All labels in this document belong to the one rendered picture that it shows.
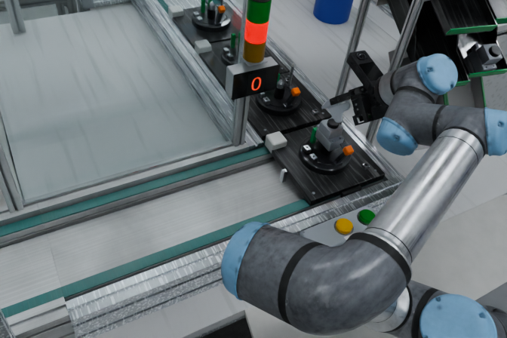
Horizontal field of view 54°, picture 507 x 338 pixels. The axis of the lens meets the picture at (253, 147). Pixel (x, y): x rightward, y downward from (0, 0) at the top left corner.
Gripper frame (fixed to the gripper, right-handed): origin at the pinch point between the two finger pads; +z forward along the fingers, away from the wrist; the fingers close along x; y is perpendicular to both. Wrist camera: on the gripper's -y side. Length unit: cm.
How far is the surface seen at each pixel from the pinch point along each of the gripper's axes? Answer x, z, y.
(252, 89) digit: -20.1, 3.5, -8.0
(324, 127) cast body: -2.4, 6.1, 5.5
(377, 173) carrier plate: 10.1, 7.3, 21.1
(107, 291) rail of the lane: -64, 5, 25
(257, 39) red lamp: -20.0, -6.5, -17.0
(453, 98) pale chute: 41.9, 6.0, 7.7
